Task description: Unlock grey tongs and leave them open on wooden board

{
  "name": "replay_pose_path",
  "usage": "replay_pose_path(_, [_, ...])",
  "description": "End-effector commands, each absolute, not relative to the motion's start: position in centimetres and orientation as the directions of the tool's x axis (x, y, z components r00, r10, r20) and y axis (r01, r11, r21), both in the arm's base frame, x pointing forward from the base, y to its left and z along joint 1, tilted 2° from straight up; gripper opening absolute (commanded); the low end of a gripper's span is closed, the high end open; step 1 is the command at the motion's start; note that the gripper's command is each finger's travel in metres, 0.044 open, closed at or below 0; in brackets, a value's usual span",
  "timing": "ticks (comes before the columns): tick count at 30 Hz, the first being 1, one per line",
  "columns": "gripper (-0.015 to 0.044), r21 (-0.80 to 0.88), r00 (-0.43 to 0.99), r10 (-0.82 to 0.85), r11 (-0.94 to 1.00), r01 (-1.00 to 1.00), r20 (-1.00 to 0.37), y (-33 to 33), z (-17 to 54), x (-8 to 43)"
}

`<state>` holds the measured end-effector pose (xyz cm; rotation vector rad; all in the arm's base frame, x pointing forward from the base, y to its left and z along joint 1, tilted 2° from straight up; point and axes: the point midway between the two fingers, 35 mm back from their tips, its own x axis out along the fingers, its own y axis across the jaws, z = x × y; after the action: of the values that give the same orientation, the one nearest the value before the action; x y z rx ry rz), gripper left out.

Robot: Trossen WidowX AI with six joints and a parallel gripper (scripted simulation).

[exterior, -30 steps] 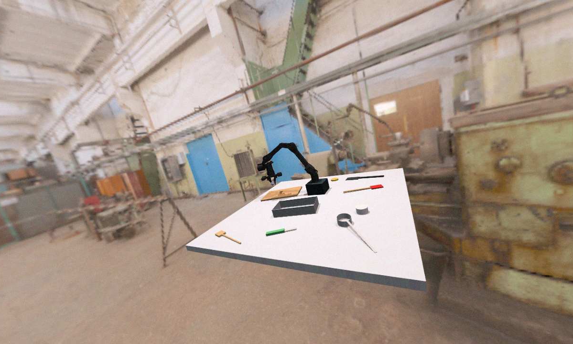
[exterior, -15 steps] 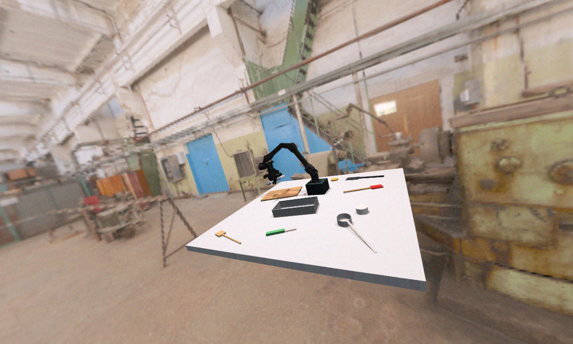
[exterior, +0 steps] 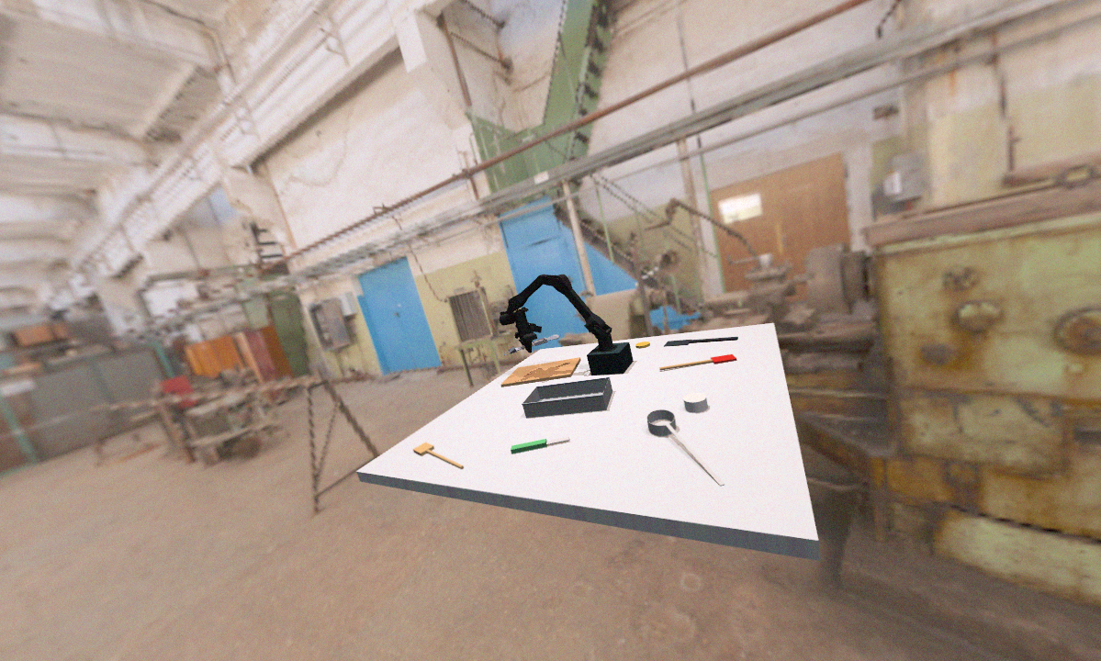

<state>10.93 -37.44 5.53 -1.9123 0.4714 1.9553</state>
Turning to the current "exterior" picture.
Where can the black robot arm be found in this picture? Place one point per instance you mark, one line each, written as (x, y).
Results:
(595, 324)

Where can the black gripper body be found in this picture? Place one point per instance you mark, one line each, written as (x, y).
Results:
(524, 332)

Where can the light wooden board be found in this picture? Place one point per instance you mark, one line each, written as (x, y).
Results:
(542, 372)

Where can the short grey cylinder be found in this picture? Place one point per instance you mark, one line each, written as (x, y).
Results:
(695, 403)

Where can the grey long-handled saucepan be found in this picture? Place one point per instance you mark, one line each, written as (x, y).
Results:
(663, 423)

